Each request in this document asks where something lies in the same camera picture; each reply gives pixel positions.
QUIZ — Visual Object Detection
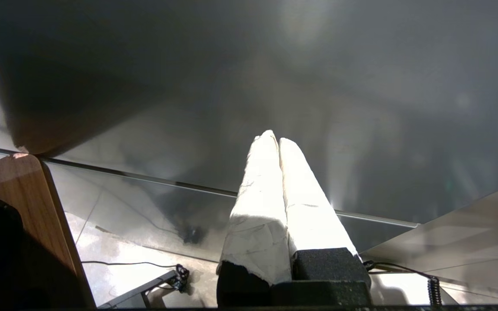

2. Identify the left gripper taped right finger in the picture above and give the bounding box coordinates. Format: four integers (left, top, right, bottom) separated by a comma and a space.
278, 137, 371, 286

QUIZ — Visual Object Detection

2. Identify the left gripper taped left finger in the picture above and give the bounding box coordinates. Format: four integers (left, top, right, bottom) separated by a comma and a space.
217, 130, 293, 306

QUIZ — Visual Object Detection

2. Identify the glossy grey plinth panel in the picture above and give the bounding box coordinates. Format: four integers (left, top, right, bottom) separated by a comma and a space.
41, 156, 418, 264

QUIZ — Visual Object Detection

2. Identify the thin metal trim strip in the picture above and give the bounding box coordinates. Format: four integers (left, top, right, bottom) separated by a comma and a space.
0, 143, 420, 228

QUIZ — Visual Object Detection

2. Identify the black metal stand leg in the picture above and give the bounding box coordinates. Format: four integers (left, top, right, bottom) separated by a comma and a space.
97, 263, 190, 309

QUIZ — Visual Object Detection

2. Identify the glossy dark cabinet front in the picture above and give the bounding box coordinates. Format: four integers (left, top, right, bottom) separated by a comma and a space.
0, 0, 498, 225

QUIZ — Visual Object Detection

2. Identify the grey-beige flat panel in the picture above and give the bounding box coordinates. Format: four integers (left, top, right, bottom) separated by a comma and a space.
361, 179, 498, 296

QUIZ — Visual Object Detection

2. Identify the brown wooden board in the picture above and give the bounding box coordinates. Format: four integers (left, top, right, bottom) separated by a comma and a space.
0, 153, 96, 309

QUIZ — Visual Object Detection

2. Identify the black coiled cable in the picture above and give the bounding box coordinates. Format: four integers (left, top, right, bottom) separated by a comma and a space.
363, 260, 443, 306

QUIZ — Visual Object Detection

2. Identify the thin black floor cable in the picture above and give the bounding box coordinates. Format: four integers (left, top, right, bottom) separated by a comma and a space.
80, 260, 180, 269

